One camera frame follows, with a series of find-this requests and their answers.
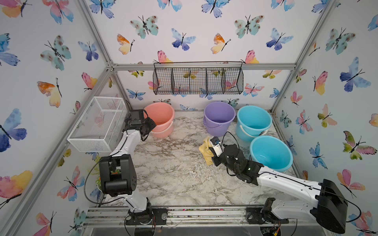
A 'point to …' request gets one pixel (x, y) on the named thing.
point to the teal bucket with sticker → (252, 121)
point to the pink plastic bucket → (162, 114)
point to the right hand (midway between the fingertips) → (212, 145)
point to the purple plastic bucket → (218, 117)
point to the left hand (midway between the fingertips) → (154, 121)
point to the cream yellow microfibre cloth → (206, 150)
